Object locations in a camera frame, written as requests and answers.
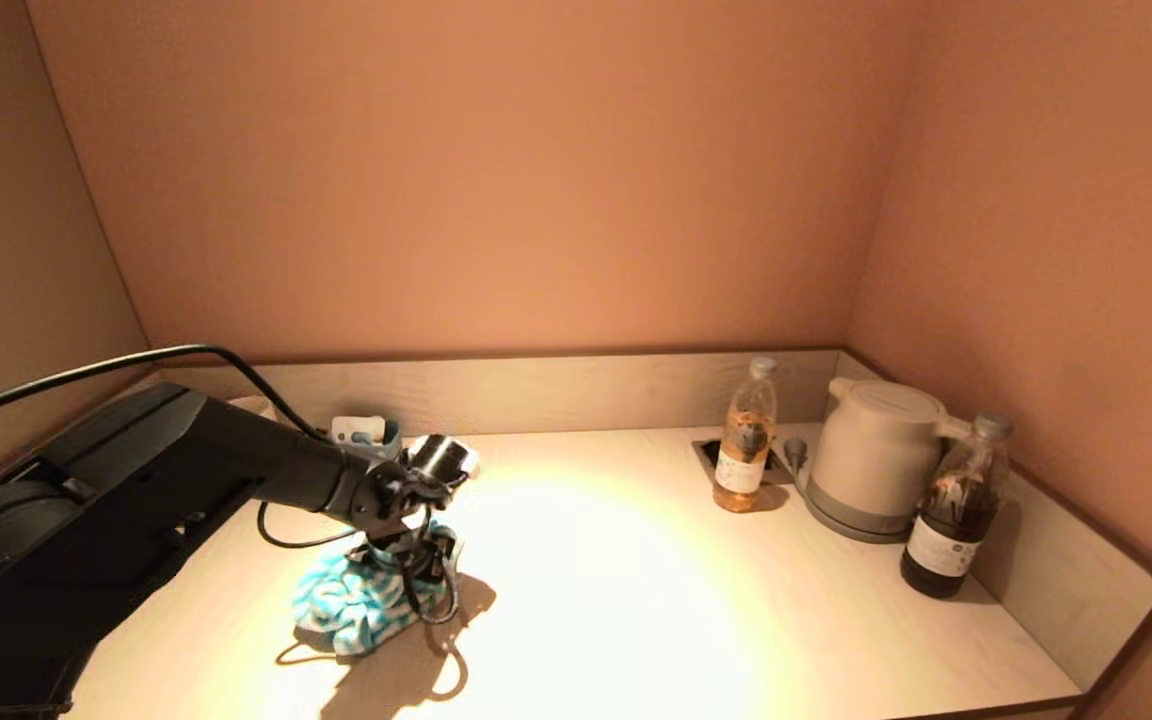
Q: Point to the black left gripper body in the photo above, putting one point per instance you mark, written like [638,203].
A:
[406,550]

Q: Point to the teal white zigzag cloth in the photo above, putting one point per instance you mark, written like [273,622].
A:
[346,605]

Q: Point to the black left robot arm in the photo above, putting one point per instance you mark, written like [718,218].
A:
[136,470]

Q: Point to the small blue-grey tray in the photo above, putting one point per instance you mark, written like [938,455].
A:
[391,438]

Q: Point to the white sachet packets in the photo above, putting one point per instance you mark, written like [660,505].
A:
[356,430]

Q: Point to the cream ceramic mug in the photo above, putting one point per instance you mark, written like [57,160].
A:
[251,405]

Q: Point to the wooden table backsplash rim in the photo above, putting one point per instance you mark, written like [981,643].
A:
[586,392]

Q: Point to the black recessed table socket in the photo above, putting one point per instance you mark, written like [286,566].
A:
[707,452]

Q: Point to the orange tea plastic bottle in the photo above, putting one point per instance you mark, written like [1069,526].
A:
[744,445]

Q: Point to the grey kettle power plug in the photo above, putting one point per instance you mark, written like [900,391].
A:
[796,452]

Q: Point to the grey kettle base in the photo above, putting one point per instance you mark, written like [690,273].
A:
[848,527]

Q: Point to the white electric kettle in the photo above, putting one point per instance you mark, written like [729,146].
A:
[876,445]

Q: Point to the dark tea plastic bottle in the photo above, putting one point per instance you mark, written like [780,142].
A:
[956,525]

